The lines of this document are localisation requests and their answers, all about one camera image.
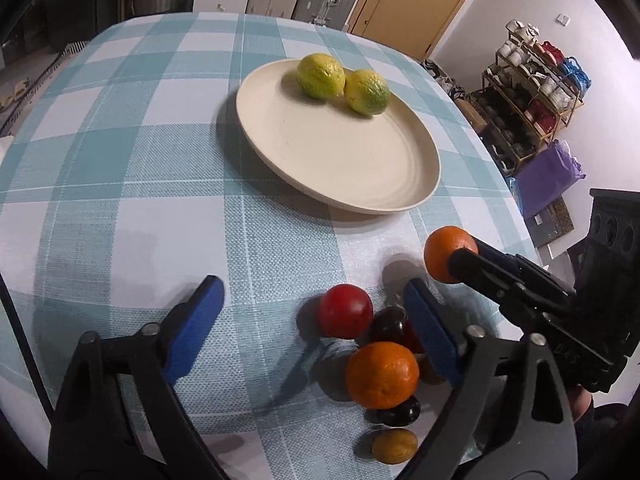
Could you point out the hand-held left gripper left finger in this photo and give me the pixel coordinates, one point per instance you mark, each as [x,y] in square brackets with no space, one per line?
[197,325]

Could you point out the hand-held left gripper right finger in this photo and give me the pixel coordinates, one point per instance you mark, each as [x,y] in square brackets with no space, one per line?
[430,330]

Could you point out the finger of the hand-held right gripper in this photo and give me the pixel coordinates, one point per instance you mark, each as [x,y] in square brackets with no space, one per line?
[520,267]
[470,267]

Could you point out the small red tomato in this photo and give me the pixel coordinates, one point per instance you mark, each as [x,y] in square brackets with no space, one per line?
[415,337]

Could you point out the orange mandarin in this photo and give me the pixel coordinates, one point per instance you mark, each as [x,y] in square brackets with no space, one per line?
[382,375]
[442,250]

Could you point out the dark purple plum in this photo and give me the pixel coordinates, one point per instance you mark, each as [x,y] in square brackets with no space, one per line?
[387,325]
[397,412]

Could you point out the large red tomato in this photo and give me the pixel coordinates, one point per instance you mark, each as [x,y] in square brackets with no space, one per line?
[345,311]

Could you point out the cream round plate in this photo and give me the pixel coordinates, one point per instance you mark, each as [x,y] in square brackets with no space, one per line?
[325,145]

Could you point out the yellow-green citrus with green patch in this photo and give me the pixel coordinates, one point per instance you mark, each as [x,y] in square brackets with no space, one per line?
[367,91]

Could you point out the large yellow-green citrus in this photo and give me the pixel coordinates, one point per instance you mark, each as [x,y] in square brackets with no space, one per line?
[321,76]

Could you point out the person's right forearm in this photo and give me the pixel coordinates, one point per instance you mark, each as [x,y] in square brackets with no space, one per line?
[600,420]

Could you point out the patterned flat box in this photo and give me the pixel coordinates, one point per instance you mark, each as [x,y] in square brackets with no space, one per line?
[550,222]

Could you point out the blue plastic bag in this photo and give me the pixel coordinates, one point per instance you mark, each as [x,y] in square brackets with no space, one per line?
[516,197]

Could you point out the purple plastic bag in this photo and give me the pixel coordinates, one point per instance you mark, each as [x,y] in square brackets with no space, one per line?
[547,180]

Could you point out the teal checked tablecloth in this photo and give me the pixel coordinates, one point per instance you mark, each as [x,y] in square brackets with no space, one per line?
[150,185]

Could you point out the brown cardboard box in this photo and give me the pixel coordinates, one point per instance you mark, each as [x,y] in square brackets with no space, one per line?
[470,112]

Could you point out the metal shoe rack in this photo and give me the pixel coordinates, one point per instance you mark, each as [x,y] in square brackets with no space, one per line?
[525,105]

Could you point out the pile of shoes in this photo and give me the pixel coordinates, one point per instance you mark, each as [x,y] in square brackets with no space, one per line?
[442,80]

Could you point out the wooden door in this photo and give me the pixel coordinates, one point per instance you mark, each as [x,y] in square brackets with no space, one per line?
[415,0]

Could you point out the white wall switch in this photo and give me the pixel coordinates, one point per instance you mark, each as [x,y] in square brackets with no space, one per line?
[563,19]

